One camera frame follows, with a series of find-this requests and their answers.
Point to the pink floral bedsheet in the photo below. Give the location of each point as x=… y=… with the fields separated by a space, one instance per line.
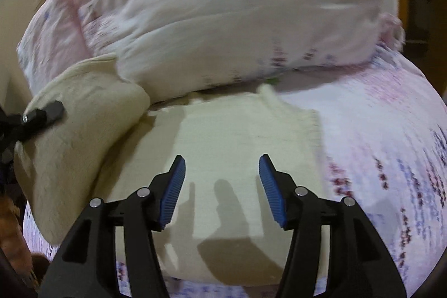
x=377 y=116

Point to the large pink floral pillow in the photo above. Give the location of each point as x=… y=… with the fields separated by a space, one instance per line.
x=227 y=4

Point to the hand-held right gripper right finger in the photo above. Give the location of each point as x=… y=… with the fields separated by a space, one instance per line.
x=270 y=193

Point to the pink and blue floral pillow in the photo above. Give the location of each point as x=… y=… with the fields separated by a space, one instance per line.
x=52 y=39

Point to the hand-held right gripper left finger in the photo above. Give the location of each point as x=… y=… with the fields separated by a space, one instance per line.
x=173 y=193

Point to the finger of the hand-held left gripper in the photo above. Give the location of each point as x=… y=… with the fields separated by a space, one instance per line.
x=45 y=113

